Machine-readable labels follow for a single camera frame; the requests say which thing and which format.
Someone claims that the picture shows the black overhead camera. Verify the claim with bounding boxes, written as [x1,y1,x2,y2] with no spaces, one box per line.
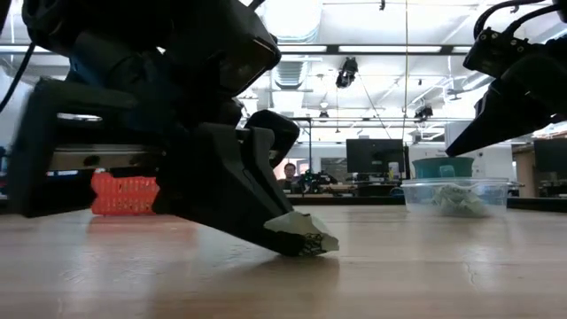
[334,56,360,89]

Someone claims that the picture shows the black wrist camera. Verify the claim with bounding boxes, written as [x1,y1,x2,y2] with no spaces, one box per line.
[176,0,284,97]
[462,27,535,80]

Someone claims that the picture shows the white column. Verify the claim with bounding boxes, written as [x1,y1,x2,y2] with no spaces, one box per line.
[444,120,488,159]

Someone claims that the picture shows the silver air duct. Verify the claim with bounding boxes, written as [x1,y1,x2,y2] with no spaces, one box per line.
[259,0,323,89]

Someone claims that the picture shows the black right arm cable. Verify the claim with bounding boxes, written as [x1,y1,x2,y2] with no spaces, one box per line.
[472,0,548,42]

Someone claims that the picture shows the orange plastic basket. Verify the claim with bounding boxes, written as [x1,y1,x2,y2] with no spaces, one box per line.
[90,171,161,217]

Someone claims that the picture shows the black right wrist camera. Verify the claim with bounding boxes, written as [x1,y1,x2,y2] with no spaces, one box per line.
[462,27,535,80]

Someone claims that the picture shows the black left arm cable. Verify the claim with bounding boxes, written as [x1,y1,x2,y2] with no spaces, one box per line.
[0,42,37,114]

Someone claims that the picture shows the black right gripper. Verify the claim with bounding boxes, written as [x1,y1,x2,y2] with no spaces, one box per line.
[445,37,567,158]

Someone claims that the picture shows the clear plastic bin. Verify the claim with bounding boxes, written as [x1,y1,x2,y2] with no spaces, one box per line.
[400,177,511,219]

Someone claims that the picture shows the person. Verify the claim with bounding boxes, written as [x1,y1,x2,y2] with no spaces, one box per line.
[277,162,302,191]

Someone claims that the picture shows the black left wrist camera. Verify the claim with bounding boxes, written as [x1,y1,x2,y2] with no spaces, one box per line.
[176,0,284,97]

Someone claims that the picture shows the black computer monitor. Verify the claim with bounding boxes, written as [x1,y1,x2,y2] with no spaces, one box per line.
[533,138,567,175]
[346,138,411,175]

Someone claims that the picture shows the thin hanging cord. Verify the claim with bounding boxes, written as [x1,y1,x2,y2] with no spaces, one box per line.
[401,0,409,141]

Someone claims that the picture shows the black metal frame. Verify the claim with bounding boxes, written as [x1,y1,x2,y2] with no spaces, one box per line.
[291,116,314,173]

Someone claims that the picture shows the black overhead beam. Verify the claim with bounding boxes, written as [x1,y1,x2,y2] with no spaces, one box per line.
[276,43,473,57]

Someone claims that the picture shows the teal plastic bin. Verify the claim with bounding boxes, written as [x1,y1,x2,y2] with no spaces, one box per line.
[411,156,476,180]

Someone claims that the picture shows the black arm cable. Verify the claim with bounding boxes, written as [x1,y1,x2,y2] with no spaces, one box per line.
[0,42,37,114]
[472,0,548,42]

